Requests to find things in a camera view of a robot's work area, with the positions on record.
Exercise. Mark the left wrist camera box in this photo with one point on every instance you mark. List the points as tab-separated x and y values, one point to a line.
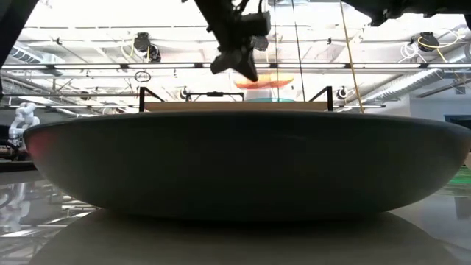
257	24

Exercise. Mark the silver ventilation duct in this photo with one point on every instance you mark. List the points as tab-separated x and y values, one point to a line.
423	79

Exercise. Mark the wooden shelf with black frame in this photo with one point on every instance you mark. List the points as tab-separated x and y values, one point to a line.
235	107

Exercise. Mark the teal door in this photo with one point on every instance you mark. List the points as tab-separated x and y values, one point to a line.
460	122

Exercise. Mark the grey slotted air duct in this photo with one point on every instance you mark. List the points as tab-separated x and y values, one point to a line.
18	55

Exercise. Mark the long light bar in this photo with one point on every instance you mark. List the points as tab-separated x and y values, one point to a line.
110	66

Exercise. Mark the orange-red plate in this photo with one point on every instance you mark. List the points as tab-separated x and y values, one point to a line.
272	82

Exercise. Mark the black bracket bar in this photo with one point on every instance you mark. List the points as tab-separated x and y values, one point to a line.
215	94

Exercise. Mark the black aluminium rig frame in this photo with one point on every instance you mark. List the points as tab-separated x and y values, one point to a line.
14	166

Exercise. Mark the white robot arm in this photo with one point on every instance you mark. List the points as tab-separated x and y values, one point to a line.
23	117

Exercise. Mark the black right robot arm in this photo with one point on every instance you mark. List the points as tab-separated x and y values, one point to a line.
441	6

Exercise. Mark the teal plate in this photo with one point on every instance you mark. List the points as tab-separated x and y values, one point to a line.
270	99

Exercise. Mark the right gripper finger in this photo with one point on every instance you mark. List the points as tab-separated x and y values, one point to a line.
371	7

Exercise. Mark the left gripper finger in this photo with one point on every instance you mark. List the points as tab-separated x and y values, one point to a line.
226	60
248	66

